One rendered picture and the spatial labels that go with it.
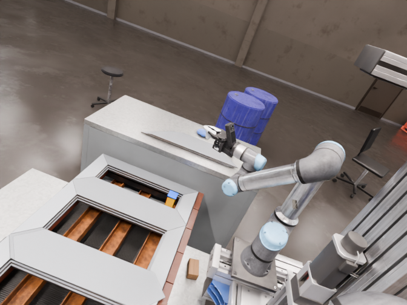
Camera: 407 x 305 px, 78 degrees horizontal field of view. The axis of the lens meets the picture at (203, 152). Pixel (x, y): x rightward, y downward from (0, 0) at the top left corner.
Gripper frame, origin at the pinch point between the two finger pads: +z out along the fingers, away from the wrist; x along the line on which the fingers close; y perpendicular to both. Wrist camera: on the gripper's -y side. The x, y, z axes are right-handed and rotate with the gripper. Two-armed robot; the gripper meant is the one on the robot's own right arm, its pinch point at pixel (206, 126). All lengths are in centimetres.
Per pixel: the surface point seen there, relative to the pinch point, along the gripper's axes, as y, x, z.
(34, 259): 50, -83, 19
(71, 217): 84, -49, 52
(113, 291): 52, -68, -15
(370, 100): 241, 1090, -99
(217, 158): 43, 34, 2
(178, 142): 42, 23, 31
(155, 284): 54, -53, -25
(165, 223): 58, -23, -4
